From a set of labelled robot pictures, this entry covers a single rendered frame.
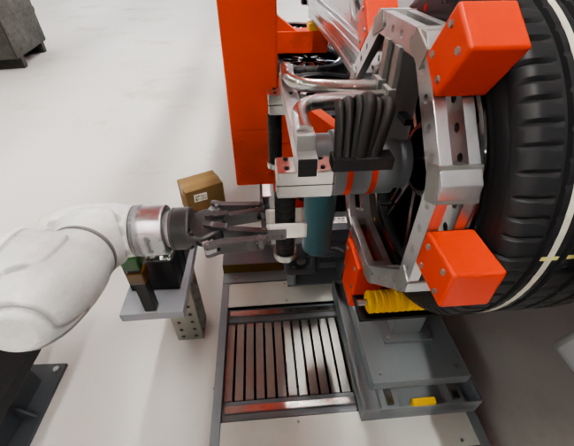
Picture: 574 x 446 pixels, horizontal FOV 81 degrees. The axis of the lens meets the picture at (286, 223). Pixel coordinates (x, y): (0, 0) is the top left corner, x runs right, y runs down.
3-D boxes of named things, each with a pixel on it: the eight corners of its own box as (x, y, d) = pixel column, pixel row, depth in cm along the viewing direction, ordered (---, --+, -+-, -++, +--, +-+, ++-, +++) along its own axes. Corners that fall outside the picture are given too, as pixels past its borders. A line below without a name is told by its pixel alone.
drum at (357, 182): (405, 204, 73) (422, 145, 64) (308, 210, 71) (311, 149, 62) (386, 171, 83) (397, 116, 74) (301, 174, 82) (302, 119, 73)
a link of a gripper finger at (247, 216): (207, 234, 61) (206, 229, 62) (267, 223, 63) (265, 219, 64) (203, 217, 58) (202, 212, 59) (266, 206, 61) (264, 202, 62)
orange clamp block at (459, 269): (459, 259, 55) (489, 304, 48) (412, 262, 55) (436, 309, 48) (474, 227, 51) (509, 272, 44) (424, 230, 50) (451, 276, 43)
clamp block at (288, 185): (332, 196, 54) (335, 168, 51) (276, 199, 54) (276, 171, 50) (326, 180, 58) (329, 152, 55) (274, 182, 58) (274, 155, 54)
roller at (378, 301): (470, 311, 87) (478, 296, 83) (358, 319, 85) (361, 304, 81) (459, 293, 91) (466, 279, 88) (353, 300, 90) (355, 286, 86)
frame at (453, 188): (417, 340, 70) (545, 58, 35) (386, 342, 70) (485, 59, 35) (355, 192, 112) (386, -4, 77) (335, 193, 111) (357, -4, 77)
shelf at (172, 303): (185, 318, 93) (182, 311, 91) (122, 321, 92) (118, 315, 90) (202, 219, 126) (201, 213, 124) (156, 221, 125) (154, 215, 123)
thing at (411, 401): (473, 412, 105) (485, 399, 99) (360, 422, 103) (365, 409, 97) (414, 288, 144) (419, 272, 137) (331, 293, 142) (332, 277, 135)
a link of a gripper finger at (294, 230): (266, 223, 58) (266, 226, 57) (306, 221, 58) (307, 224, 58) (266, 236, 60) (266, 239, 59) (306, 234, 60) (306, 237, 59)
